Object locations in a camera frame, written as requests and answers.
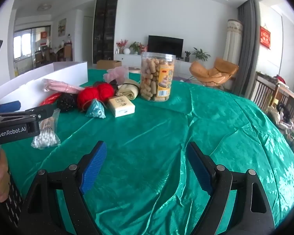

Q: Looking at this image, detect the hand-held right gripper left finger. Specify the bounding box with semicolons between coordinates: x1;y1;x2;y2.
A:
20;141;108;235

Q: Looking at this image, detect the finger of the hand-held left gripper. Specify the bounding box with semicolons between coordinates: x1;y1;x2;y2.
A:
0;100;22;115
24;103;61;121

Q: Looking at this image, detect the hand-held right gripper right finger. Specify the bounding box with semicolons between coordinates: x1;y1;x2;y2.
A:
186;141;276;235

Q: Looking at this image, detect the red plastic packet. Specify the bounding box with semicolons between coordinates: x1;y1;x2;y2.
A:
40;92;64;107

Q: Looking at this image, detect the black knitted beaded cloth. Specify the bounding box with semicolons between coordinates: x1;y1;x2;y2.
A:
56;93;78;113

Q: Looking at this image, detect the cotton swab bag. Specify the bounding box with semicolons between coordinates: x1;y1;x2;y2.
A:
31;108;61;150

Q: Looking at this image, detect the pink face mask pack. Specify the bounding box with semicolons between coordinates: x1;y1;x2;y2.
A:
42;79;85;95

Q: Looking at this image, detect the red yarn ball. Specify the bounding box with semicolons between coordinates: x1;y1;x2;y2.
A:
77;83;113;110

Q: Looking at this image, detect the teal patterned sachet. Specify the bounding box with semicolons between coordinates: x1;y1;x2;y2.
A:
85;99;106;119

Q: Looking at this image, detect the white soap box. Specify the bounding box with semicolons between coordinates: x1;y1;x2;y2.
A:
108;96;136;118

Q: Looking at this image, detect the green satin tablecloth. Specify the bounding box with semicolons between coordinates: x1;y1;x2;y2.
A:
0;69;294;235

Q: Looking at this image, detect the brown cardboard box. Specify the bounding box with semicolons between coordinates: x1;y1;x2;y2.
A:
96;60;122;70

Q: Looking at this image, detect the pink mesh bath pouf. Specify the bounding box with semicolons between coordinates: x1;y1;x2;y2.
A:
103;65;130;85

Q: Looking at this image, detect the beige rolled cloth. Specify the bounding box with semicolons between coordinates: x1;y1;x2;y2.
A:
116;78;141;101

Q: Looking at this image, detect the orange lounge chair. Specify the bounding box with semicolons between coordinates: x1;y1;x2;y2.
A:
189;57;239;89

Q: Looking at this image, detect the dark wooden chair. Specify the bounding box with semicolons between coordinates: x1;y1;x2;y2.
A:
251;71;281;113

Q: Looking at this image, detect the clear snack jar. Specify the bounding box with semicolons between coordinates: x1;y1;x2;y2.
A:
140;52;175;102

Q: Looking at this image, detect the white television cabinet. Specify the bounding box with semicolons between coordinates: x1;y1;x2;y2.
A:
114;53;199;79

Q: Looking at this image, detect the dark glass display cabinet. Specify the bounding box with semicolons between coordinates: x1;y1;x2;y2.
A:
93;0;119;64

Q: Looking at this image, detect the red flower bouquet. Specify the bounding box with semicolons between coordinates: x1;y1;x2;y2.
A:
116;39;129;54

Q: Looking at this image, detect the green leafy potted plant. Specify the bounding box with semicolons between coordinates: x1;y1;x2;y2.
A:
129;42;144;55

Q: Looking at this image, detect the broad leaf potted plant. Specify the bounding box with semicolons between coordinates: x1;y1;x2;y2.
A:
192;48;211;61

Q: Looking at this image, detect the cluttered wooden side table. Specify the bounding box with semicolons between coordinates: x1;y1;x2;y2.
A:
272;77;294;152

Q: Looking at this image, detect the black television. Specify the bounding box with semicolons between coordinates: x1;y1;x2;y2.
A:
148;35;184;59

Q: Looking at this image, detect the covered standing air conditioner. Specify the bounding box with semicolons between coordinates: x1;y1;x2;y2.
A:
223;19;243;61

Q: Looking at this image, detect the grey curtain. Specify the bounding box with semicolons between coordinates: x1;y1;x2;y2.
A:
235;0;260;98

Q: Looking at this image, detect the framed wall painting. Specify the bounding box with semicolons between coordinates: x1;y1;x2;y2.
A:
57;18;67;37

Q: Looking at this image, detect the red wall hanging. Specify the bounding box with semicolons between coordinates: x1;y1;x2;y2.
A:
260;26;271;49

